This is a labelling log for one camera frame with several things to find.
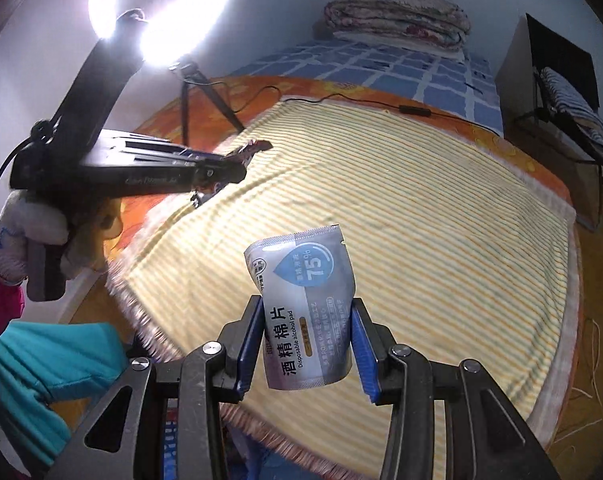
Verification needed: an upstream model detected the black folding chair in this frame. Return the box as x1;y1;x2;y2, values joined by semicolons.
511;67;603;231

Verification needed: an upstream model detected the black cable with switch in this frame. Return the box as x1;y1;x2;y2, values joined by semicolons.
202;85;502;136

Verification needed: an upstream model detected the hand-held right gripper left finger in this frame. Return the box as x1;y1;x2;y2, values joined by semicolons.
44;294;265;480

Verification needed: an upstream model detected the blue checked bedsheet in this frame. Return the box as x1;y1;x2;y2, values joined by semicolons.
226;40;505;136

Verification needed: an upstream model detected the striped yellow towel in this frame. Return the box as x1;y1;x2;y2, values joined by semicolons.
104;95;582;480
106;97;577;480

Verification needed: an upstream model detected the grey white wipes pouch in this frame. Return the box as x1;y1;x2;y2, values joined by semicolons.
244;223;357;392

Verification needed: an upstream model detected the teal bag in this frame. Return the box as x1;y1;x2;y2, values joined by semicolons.
0;320;132;471

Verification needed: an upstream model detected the person's left hand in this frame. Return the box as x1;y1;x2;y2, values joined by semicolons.
0;187;122;286

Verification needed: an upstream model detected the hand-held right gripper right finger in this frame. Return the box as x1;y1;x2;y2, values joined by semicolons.
349;297;562;480

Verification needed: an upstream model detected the striped cloth on chair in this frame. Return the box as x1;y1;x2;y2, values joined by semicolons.
539;66;603;161

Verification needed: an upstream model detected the white cable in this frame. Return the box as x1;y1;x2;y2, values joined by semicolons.
551;317;603;446

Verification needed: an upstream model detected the ring light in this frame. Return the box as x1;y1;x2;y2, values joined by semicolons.
89;0;247;68

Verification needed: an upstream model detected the orange flowered sheet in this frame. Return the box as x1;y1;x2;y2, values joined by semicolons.
102;75;582;480

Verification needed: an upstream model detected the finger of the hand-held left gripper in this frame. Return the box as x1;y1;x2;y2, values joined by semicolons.
189;180;228;209
99;130;248;185

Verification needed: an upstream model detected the folded floral quilt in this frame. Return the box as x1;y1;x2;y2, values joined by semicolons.
324;0;472;53

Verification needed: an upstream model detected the black panel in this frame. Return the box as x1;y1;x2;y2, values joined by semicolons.
496;12;602;126

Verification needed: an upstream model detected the purple brown candy wrapper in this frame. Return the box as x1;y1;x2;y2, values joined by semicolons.
224;140;272;166

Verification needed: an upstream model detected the black tripod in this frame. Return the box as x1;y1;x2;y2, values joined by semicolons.
169;60;247;148

